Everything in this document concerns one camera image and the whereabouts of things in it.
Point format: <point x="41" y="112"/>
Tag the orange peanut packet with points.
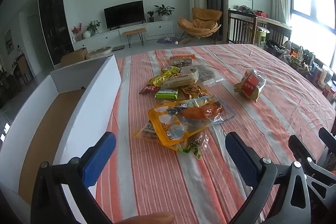
<point x="145" y="132"/>

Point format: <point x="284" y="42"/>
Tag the row of bottles and jars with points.
<point x="307" y="61"/>

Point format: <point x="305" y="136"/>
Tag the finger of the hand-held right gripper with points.
<point x="298" y="146"/>
<point x="328" y="138"/>

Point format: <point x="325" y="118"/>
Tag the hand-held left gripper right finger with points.
<point x="241" y="159"/>

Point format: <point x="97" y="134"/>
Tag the orange lounge chair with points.
<point x="202" y="20"/>

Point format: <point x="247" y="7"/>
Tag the window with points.
<point x="315" y="3"/>

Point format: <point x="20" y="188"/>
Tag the large potted green plant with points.
<point x="164" y="11"/>

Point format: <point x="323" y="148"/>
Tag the dark wooden chair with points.
<point x="22" y="69"/>

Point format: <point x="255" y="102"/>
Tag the green plant in white vase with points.
<point x="92" y="28"/>

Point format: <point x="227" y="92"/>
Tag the blue-edged chicken leg packet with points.
<point x="202" y="111"/>

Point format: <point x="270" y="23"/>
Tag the clear bag with orange strip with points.
<point x="182" y="60"/>

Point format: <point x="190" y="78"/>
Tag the shiny yellow snack packet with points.
<point x="170" y="70"/>
<point x="157" y="80"/>

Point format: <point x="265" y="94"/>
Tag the orange grey striped tablecloth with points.
<point x="275" y="98"/>

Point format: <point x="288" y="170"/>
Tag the dark glass cabinet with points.
<point x="53" y="19"/>

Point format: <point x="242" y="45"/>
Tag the green plastic stool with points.
<point x="260" y="36"/>

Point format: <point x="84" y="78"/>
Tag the large yellow clear snack pouch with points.
<point x="162" y="115"/>

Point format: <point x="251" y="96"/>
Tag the green-edged brown snack packet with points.
<point x="195" y="145"/>

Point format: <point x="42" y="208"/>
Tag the cream cake bar packet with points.
<point x="181" y="80"/>

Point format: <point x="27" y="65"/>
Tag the purple floor mat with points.
<point x="164" y="40"/>

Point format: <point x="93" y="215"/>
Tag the wooden stool with black legs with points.
<point x="134" y="31"/>

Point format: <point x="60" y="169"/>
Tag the small potted green plant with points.
<point x="151" y="16"/>

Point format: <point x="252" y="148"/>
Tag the red flowers in vase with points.
<point x="77" y="31"/>

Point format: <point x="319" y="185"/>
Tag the yellow spicy snack packet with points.
<point x="194" y="91"/>

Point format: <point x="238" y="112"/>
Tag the black television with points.
<point x="124" y="14"/>

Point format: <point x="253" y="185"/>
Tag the small red snack packet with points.
<point x="149" y="89"/>

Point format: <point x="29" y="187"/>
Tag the white cardboard box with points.
<point x="86" y="108"/>

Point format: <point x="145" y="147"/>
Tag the brown cardboard box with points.
<point x="74" y="56"/>

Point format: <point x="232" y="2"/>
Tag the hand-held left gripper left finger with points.
<point x="99" y="159"/>

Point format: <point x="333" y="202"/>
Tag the person's left hand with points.
<point x="152" y="219"/>

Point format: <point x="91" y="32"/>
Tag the clear packet of dark snacks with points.
<point x="207" y="74"/>

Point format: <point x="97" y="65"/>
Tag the framed wall picture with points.
<point x="9" y="41"/>

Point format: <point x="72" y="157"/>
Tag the red and green snack packet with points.
<point x="250" y="85"/>

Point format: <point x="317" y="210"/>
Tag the green snack bar packet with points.
<point x="167" y="94"/>

